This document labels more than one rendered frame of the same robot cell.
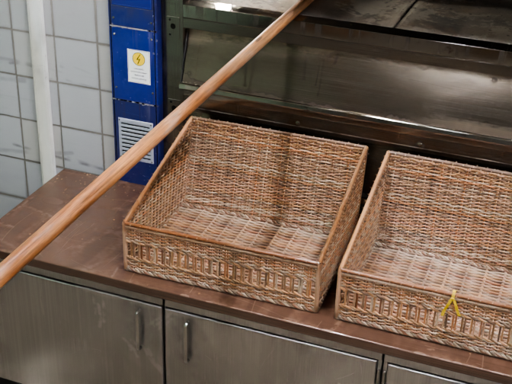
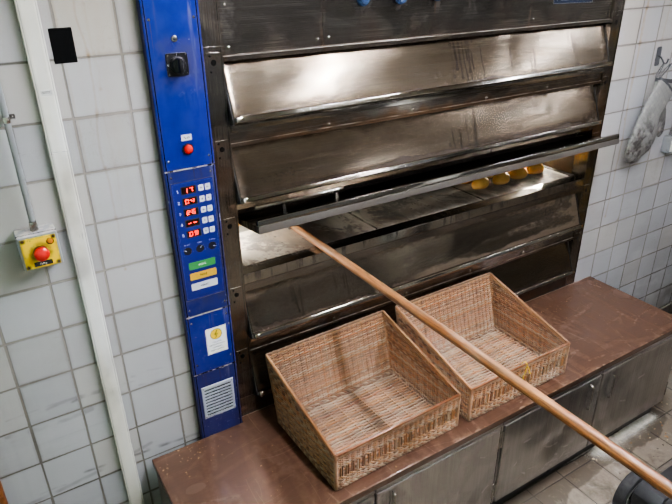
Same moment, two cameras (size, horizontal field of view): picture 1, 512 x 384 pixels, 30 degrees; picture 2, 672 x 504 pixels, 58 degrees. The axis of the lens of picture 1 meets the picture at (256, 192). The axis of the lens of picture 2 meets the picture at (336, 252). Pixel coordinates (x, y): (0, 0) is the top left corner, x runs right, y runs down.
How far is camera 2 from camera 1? 195 cm
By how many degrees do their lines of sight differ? 46
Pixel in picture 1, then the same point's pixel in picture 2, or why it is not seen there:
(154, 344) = not seen: outside the picture
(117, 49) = (195, 335)
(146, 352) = not seen: outside the picture
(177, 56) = (241, 316)
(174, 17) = (237, 287)
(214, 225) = (323, 419)
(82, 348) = not seen: outside the picture
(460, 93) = (424, 252)
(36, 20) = (105, 349)
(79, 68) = (152, 368)
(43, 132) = (122, 442)
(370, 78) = (375, 266)
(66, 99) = (140, 401)
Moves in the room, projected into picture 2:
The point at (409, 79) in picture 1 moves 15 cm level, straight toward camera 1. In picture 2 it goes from (396, 257) to (424, 269)
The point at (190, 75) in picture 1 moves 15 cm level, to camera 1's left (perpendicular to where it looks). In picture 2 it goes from (257, 324) to (226, 343)
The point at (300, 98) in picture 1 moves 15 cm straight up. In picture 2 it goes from (339, 301) to (338, 267)
